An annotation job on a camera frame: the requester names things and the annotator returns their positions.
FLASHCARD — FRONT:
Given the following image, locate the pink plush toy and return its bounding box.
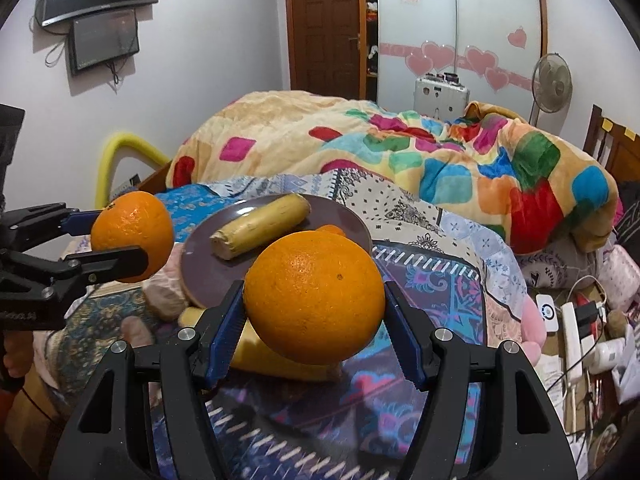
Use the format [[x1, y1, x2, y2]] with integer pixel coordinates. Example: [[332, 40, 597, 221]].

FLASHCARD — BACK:
[[520, 300, 548, 366]]

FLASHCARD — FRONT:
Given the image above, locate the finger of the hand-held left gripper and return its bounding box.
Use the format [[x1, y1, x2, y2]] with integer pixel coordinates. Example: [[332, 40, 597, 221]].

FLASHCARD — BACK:
[[0, 202, 103, 252], [0, 245, 150, 307]]

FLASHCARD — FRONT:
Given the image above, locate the open wooden shelf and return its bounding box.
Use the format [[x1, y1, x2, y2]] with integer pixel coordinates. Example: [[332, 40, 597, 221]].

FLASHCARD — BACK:
[[364, 0, 379, 101]]

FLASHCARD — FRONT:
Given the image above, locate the colourful patchwork blanket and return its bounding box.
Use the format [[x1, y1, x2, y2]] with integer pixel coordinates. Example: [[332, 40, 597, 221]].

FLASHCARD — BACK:
[[165, 91, 626, 256]]

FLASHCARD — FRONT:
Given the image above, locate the medium orange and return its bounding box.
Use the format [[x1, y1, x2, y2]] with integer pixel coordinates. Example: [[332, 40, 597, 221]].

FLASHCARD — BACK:
[[91, 191, 176, 283]]

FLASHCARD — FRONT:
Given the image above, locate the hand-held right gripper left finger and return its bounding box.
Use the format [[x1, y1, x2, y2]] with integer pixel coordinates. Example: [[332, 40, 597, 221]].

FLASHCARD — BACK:
[[50, 280, 248, 480]]

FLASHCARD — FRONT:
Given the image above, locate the wooden headboard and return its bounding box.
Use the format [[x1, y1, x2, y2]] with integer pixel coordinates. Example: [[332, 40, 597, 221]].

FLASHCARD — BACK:
[[582, 104, 640, 186]]

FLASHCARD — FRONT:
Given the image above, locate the purple plate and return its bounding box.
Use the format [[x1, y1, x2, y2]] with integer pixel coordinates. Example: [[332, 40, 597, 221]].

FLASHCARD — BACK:
[[180, 195, 373, 308]]

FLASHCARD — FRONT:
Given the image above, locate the yellow foam tube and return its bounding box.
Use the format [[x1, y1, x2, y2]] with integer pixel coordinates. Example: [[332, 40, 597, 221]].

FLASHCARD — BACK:
[[101, 131, 173, 208]]

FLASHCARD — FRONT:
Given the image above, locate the white power strip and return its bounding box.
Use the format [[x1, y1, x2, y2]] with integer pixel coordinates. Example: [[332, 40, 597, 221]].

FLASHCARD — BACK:
[[560, 302, 587, 436]]

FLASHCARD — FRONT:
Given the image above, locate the white bottle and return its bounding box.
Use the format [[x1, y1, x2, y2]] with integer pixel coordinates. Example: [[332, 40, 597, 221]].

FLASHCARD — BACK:
[[590, 337, 628, 373]]

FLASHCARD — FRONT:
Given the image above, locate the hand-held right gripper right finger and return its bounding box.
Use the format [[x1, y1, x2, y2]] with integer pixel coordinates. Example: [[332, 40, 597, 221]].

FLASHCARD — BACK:
[[382, 280, 581, 480]]

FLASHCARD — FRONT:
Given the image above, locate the white round device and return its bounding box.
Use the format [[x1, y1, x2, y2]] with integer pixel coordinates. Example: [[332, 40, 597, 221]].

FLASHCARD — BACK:
[[536, 292, 560, 336]]

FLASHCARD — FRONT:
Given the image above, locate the yellow banana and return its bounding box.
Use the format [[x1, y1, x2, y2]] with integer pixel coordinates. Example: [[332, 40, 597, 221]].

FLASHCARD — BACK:
[[179, 305, 343, 381], [209, 193, 311, 261]]

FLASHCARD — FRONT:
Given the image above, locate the white hard case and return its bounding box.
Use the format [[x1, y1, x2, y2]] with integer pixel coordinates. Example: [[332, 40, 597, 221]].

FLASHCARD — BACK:
[[413, 74, 471, 120]]

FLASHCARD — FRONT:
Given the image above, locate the wall-mounted black monitor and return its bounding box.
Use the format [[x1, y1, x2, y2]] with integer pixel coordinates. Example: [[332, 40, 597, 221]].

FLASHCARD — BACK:
[[68, 8, 141, 77]]

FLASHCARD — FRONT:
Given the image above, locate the standing fan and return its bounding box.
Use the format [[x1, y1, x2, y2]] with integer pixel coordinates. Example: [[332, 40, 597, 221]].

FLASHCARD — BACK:
[[527, 52, 573, 128]]

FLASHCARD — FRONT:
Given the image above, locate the white wardrobe with pink hearts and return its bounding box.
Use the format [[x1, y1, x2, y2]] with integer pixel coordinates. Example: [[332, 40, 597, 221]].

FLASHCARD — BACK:
[[375, 0, 548, 126]]

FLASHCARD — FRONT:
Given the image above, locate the brown wooden door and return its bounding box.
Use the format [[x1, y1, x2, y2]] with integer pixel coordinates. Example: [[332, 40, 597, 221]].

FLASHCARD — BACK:
[[284, 0, 368, 98]]

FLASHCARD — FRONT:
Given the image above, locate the pale pink fruit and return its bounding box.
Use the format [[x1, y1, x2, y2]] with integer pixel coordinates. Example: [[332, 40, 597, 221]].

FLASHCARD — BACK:
[[120, 316, 157, 350], [144, 247, 195, 321]]

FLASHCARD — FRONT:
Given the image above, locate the large orange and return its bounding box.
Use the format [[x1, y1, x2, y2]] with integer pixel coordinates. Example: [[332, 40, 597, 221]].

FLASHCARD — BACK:
[[243, 230, 387, 365]]

